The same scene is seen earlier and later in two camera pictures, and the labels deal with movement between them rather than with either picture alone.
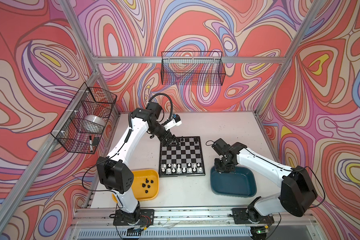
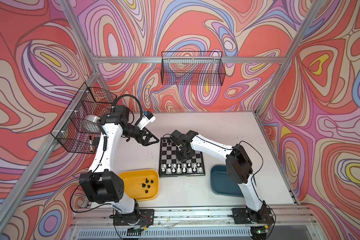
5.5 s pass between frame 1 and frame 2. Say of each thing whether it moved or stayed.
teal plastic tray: stayed
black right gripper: moved
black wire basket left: stayed
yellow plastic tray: stayed
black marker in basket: stayed
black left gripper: moved
